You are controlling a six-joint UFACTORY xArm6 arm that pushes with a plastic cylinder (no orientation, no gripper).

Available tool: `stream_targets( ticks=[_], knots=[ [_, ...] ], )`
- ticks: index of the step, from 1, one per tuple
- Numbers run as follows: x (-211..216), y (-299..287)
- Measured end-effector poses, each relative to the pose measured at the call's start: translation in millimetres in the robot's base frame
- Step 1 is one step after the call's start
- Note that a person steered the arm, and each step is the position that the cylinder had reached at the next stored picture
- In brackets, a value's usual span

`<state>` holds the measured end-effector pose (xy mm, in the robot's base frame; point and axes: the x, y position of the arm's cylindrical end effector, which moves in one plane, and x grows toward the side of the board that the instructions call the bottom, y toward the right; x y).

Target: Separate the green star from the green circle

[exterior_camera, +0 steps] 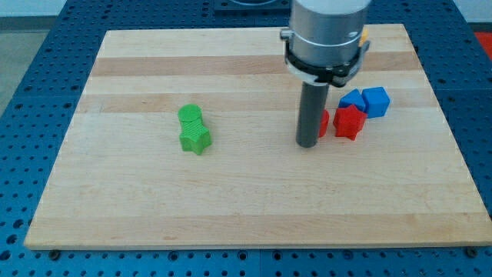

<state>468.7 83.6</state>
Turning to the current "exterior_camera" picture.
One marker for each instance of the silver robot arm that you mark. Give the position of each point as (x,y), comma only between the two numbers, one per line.
(323,40)

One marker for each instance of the blue cube block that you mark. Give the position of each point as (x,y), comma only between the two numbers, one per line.
(376,100)

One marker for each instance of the blue pentagon block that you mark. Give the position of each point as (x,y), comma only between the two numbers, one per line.
(353,97)

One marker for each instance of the red star block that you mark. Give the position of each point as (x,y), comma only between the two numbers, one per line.
(349,121)

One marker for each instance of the green circle block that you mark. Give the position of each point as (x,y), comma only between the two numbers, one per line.
(189,113)

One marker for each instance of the green star block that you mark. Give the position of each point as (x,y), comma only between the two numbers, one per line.
(194,137)

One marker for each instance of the red block behind rod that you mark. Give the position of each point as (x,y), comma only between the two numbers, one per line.
(324,123)

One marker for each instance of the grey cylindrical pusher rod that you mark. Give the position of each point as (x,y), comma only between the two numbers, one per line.
(312,104)

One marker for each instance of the wooden board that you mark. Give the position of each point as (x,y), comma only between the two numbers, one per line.
(122,181)

